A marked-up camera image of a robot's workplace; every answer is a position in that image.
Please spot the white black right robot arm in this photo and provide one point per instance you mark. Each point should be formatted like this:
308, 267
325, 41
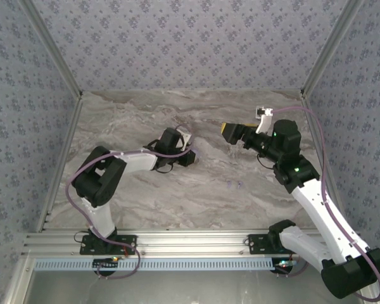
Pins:
323, 209

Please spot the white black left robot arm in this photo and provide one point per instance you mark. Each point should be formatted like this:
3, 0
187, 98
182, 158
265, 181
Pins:
98, 217

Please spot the small circuit board with LED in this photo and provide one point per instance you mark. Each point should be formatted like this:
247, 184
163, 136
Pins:
106, 262
285, 263

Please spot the aluminium side rail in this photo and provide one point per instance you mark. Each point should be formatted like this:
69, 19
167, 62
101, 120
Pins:
65, 158
316, 142

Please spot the aluminium table edge rail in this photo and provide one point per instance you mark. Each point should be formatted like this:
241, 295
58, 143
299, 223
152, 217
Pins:
193, 90

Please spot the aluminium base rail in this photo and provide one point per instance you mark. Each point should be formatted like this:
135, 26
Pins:
193, 242

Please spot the aluminium corner post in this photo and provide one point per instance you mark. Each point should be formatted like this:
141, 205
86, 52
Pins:
330, 47
54, 47

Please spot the aluminium lower frame post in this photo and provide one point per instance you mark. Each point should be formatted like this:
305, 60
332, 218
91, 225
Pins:
19, 282

